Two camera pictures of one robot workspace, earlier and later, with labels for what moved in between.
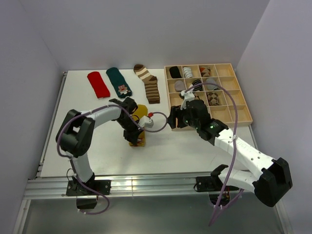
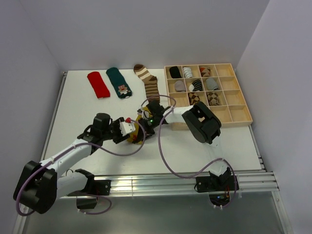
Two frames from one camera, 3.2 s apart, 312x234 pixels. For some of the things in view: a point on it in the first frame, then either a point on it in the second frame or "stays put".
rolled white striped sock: x=187 y=72 stays put
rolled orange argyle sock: x=204 y=72 stays put
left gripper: x=132 y=136 → x=120 y=137
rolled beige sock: x=179 y=86 stays put
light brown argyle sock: x=213 y=98 stays put
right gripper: x=176 y=112 → x=148 y=131
